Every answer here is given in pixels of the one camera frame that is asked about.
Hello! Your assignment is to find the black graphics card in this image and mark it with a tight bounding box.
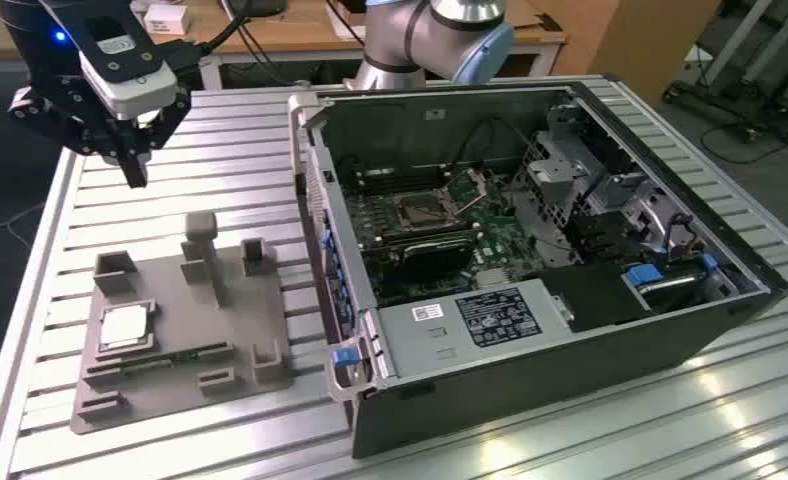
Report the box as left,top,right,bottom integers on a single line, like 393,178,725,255
393,234,475,286

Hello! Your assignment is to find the silver chipset heatsink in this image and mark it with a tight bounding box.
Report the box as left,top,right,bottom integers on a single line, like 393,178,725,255
477,268,523,290

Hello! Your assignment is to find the black plastic air shroud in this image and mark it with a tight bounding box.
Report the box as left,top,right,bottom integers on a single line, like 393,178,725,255
543,262,650,334

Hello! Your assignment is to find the CPU with silver top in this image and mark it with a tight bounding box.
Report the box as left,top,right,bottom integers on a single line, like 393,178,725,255
98,303,162,352

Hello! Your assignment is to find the brown wooden cabinet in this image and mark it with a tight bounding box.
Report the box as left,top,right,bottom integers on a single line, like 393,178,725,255
546,0,702,106

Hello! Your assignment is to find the black wheeled equipment cart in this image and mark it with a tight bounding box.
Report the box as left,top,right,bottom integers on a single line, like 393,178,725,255
659,0,788,146

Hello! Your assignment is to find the green RAM stick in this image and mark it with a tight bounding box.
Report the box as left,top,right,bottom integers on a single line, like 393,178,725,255
118,345,227,374

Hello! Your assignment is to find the grey plastic parts rack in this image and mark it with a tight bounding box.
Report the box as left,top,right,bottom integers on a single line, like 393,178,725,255
67,211,297,435

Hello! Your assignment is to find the grey power supply unit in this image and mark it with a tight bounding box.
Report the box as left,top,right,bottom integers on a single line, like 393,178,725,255
374,277,575,379

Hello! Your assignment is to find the CPU socket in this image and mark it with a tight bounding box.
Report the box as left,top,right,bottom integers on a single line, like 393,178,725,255
393,192,469,234

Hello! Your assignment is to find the black wire in case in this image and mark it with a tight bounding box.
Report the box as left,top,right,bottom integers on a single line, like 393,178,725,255
457,116,537,166

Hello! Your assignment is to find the green motherboard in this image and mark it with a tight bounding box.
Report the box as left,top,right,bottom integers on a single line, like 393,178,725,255
337,159,569,309

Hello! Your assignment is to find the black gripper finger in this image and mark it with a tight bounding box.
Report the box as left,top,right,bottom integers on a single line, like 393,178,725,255
7,84,135,189
130,91,194,189

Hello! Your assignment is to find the metal socket cover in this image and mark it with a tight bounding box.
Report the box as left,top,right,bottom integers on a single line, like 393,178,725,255
443,167,497,219

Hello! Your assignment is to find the black open PC case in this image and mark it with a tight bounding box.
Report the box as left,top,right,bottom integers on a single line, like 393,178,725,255
286,79,788,460

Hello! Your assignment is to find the coloured wire bundle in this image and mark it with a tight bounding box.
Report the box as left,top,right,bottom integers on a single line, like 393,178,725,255
653,212,706,261

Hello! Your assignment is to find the wooden desk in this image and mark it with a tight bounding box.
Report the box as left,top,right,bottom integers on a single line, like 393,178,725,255
126,0,569,91

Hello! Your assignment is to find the white cardboard box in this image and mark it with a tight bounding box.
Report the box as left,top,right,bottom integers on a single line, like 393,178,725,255
143,3,192,36

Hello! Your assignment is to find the black RAM slot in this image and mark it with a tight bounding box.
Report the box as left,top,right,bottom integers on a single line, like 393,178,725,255
351,166,449,178
355,177,451,194

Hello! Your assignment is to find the grey metal drive cage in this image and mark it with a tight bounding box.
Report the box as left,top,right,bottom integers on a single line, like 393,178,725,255
517,99,642,266

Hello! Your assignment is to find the blue disk carrier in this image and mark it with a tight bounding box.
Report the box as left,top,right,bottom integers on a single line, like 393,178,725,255
621,263,720,314

